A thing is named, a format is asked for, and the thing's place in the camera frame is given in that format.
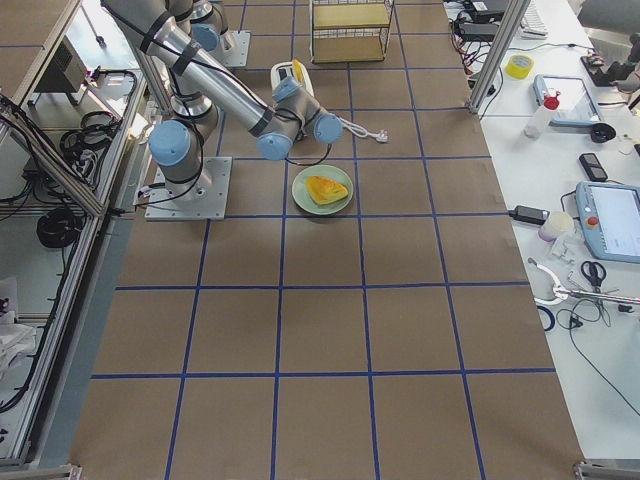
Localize blue teach pendant near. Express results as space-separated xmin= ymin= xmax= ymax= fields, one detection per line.
xmin=576 ymin=182 xmax=639 ymax=264

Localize black tape roll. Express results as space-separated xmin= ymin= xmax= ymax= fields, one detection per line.
xmin=590 ymin=123 xmax=617 ymax=144

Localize black handled scissors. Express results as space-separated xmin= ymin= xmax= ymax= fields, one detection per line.
xmin=580 ymin=260 xmax=607 ymax=293

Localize blue teach pendant far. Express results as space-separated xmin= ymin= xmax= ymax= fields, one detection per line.
xmin=533 ymin=74 xmax=603 ymax=127

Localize wire and wood shelf rack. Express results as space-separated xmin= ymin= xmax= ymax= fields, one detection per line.
xmin=309 ymin=0 xmax=394 ymax=65

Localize black power adapter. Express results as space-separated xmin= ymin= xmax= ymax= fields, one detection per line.
xmin=508 ymin=205 xmax=549 ymax=225

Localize blue teach pendant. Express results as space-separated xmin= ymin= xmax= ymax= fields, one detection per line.
xmin=576 ymin=182 xmax=639 ymax=264
xmin=533 ymin=74 xmax=603 ymax=127

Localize black remote device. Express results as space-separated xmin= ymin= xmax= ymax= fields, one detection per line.
xmin=579 ymin=153 xmax=608 ymax=182

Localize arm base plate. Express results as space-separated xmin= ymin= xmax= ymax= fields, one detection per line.
xmin=213 ymin=30 xmax=251 ymax=69
xmin=144 ymin=157 xmax=233 ymax=221

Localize light green plate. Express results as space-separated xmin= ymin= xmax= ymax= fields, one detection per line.
xmin=291 ymin=165 xmax=354 ymax=216

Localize toast slice in toaster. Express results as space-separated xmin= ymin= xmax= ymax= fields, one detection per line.
xmin=292 ymin=59 xmax=304 ymax=83

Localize white toaster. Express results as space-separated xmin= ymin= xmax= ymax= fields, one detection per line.
xmin=270 ymin=59 xmax=315 ymax=96

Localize white toaster power cable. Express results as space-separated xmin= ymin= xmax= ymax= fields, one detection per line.
xmin=337 ymin=115 xmax=391 ymax=144

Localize yellow tape roll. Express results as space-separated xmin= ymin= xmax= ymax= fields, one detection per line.
xmin=504 ymin=54 xmax=534 ymax=80

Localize aluminium frame post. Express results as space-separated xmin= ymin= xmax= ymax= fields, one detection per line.
xmin=468 ymin=0 xmax=530 ymax=114

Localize red capped squeeze bottle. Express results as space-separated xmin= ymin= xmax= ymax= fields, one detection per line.
xmin=523 ymin=92 xmax=560 ymax=139

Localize golden triangular pastry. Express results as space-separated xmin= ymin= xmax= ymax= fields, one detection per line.
xmin=305 ymin=176 xmax=349 ymax=205

